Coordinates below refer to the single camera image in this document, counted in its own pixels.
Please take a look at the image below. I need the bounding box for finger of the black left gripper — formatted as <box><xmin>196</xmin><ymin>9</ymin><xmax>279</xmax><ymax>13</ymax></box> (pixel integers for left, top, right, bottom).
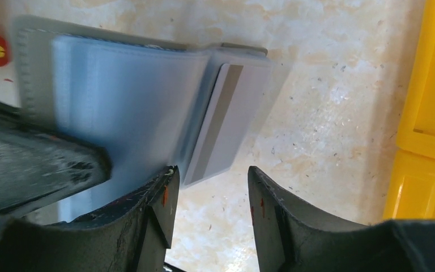
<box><xmin>0</xmin><ymin>102</ymin><xmax>112</xmax><ymax>216</ymax></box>

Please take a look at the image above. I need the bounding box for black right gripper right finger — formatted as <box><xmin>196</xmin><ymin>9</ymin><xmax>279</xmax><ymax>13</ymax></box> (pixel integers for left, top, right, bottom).
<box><xmin>248</xmin><ymin>166</ymin><xmax>435</xmax><ymax>271</ymax></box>

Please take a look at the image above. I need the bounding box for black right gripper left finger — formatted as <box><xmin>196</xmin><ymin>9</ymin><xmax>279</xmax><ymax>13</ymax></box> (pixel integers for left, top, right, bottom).
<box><xmin>0</xmin><ymin>166</ymin><xmax>180</xmax><ymax>271</ymax></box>

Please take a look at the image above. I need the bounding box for grey leather card holder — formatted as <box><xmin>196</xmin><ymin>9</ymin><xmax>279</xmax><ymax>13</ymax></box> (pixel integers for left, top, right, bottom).
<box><xmin>11</xmin><ymin>15</ymin><xmax>272</xmax><ymax>222</ymax></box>

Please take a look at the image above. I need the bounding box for grey card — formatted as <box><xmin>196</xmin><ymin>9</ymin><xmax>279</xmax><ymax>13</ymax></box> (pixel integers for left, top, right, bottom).
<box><xmin>182</xmin><ymin>63</ymin><xmax>272</xmax><ymax>186</ymax></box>

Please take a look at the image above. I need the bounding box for yellow plastic bin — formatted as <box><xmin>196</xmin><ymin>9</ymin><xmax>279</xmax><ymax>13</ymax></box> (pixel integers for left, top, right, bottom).
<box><xmin>383</xmin><ymin>1</ymin><xmax>435</xmax><ymax>219</ymax></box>

